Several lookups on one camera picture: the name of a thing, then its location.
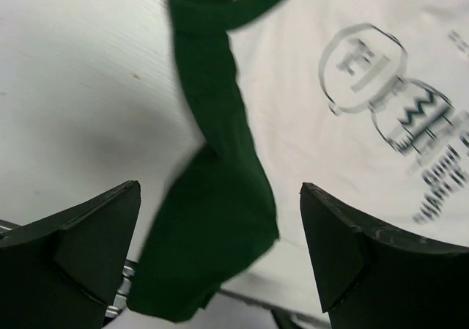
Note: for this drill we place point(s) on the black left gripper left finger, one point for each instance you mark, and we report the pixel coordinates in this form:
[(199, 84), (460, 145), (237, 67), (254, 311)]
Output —
[(64, 271)]

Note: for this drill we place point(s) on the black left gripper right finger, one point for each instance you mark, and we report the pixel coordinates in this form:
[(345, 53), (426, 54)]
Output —
[(373, 275)]

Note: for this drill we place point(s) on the white green raglan t-shirt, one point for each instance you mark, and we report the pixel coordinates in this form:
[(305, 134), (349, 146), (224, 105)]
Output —
[(366, 99)]

